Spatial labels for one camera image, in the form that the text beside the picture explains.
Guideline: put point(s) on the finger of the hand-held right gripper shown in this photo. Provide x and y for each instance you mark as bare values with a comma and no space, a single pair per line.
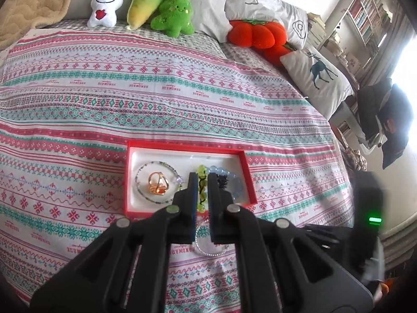
325,234

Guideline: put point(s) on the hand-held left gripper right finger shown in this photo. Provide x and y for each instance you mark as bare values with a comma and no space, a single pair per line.
212,195

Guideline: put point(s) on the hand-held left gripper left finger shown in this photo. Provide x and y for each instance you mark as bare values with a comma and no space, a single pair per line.
194,195

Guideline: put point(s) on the red jewelry box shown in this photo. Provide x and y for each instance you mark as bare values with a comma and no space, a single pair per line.
153,156

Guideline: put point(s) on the floral fabric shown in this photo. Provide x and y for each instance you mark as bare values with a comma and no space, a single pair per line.
353,161

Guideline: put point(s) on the black chair with clothes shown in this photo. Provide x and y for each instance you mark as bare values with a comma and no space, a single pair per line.
391,120

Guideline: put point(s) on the white deer print pillow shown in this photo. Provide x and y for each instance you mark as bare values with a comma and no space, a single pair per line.
306,97

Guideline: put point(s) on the patterned striped bedspread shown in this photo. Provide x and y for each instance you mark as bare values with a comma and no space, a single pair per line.
97,104

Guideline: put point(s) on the grey gingham bed sheet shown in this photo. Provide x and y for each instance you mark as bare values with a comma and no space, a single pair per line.
221,44

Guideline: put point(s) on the red tomato plush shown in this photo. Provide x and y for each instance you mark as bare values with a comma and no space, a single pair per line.
254,36

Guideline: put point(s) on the stack of books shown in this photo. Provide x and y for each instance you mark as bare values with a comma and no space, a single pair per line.
316,26

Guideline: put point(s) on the green tree plush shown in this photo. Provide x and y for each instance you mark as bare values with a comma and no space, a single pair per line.
172,13

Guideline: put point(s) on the grey pillow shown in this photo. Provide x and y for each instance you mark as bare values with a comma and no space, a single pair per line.
208,6

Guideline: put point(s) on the white bookshelf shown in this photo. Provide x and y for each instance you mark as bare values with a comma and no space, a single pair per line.
368,9

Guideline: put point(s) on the white doodle print pillow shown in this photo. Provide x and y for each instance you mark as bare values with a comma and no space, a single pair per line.
270,6

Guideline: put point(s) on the yellow green carrot plush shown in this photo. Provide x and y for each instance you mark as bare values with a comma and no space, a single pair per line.
143,3

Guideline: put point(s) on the white rabbit plush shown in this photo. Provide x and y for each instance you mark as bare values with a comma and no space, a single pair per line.
104,6

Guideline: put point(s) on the beige quilted blanket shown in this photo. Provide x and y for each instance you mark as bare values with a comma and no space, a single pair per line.
32,6

